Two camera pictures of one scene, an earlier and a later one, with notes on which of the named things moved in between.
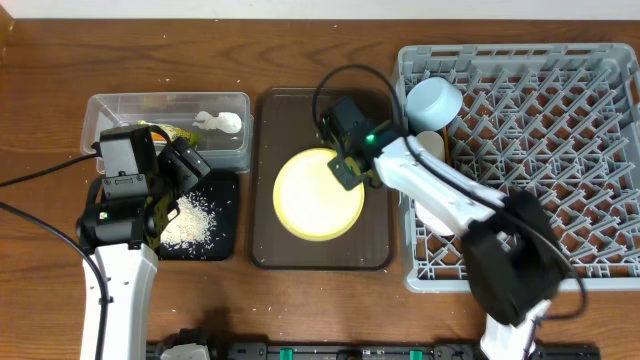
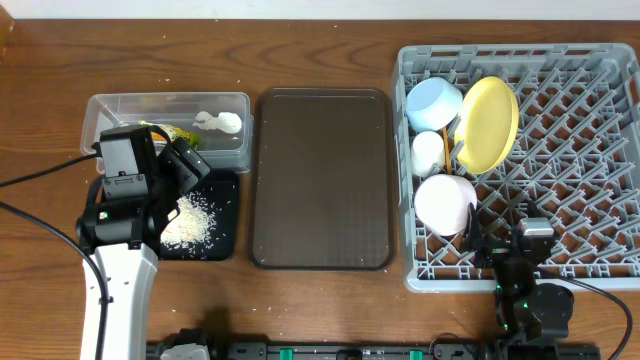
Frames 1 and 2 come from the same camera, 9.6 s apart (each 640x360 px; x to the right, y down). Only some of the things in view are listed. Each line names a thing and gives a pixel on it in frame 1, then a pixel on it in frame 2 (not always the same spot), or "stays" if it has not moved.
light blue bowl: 432,103 stays
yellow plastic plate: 309,199 → 486,123
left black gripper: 170,159 stays
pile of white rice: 192,226 stays
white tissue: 225,121 stays
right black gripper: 336,165 → 493,251
